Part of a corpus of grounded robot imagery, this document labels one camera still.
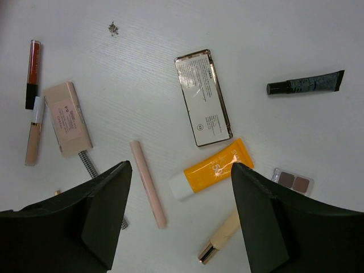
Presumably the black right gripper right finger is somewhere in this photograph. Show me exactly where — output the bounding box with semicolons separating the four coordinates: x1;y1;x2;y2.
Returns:
231;163;363;272

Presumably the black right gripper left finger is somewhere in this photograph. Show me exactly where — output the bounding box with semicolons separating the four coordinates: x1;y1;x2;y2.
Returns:
1;161;132;272

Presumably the checkered eyeliner pen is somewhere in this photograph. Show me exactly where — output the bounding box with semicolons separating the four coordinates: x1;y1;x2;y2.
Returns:
78;150;129;230

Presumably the pink cosmetic pencil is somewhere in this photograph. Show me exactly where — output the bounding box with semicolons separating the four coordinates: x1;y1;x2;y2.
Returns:
130;140;167;229

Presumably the beige concealer tube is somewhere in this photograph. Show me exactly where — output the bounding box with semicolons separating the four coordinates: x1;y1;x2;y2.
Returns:
25;96;45;166

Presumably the beige rectangular compact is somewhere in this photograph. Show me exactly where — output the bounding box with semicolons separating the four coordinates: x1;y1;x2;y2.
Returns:
44;81;93;158

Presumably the red lip gloss tube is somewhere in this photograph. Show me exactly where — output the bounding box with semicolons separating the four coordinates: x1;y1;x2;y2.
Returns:
25;40;42;110

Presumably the brown eyeshadow palette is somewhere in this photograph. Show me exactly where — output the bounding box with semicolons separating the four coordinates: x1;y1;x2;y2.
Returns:
271;168;314;196

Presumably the beige foundation tube gold cap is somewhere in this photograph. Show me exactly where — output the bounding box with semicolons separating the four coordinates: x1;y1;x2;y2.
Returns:
198;209;240;264

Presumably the orange sunscreen tube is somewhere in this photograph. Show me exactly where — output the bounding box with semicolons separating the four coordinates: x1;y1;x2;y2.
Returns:
169;138;254;201

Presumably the gold-rimmed compact palette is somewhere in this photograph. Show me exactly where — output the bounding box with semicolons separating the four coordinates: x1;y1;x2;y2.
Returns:
175;49;233;147

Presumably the black cosmetic tube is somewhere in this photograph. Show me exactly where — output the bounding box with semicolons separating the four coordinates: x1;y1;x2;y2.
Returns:
266;70;345;95

